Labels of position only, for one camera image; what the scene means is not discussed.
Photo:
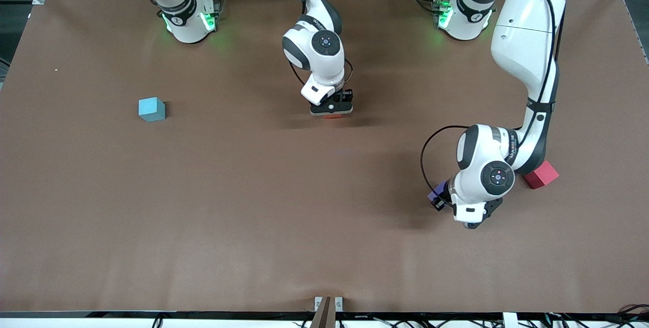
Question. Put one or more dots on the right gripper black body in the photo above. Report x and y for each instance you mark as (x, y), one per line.
(345, 98)

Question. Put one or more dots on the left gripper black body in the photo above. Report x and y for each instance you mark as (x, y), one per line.
(442, 199)

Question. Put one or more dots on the purple foam cube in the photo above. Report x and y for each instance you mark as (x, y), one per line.
(435, 192)

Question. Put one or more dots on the right white Franka arm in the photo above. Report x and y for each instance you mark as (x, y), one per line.
(182, 13)

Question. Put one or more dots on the left white Franka arm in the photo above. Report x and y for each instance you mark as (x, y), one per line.
(527, 39)

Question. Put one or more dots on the red foam cube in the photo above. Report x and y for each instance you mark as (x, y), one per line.
(545, 177)

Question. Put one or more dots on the white plastic block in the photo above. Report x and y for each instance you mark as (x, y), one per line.
(509, 321)

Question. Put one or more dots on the light blue foam cube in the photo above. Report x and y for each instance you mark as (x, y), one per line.
(151, 110)

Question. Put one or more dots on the brown table mat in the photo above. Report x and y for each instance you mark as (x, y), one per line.
(152, 242)

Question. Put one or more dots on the small metal corner bracket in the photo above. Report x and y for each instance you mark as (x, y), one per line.
(338, 303)
(318, 303)

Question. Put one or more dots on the brown wooden post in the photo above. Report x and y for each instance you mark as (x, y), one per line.
(324, 315)

